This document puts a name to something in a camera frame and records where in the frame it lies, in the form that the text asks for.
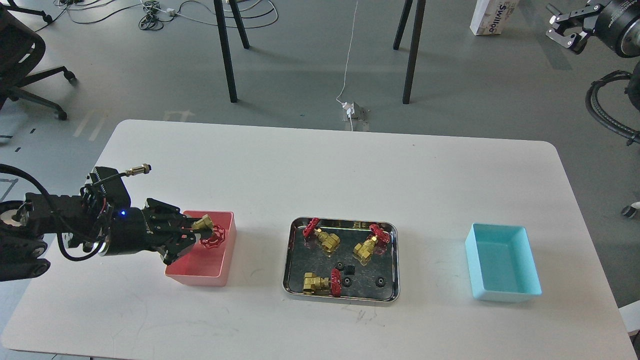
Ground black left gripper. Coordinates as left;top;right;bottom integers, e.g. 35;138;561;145
99;198;213;265

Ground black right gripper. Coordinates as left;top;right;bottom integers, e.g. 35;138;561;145
545;0;640;59

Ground brass valve red handle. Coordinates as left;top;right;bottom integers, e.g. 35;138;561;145
191;214;227;249

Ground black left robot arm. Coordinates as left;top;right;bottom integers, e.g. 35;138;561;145
0;164;224;281

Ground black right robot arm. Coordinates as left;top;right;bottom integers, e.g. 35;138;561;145
545;0;640;146

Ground pink plastic box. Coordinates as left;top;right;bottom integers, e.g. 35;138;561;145
164;210;237;287

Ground white cardboard box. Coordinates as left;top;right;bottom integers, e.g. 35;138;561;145
470;0;520;35

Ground brass valve lower left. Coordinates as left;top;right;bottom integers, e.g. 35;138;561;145
302;268;343;297

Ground brass valve upper left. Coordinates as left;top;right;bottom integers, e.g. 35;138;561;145
302;218;341;256

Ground brass valve upper right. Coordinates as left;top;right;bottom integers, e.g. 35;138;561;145
352;223;391;266

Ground blue plastic box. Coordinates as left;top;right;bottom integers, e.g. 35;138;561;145
465;222;543;303

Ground metal tray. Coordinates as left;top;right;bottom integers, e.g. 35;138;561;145
282;217;400;302

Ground black table leg right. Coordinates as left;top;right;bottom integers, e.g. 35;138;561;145
392;0;426;105

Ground black table leg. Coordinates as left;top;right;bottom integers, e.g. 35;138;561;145
392;0;426;105
213;0;250;103

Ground white power adapter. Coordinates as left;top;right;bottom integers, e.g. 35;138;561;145
342;102;366;122

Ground black table leg left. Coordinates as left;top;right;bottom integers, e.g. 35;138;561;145
213;0;250;103

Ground black office chair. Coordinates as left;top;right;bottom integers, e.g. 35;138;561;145
0;5;76;121

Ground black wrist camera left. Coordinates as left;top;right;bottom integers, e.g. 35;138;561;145
80;163;152;223

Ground white cable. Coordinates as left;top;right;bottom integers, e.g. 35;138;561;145
335;0;360;132

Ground black floor cables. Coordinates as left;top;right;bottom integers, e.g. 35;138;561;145
47;0;279;32

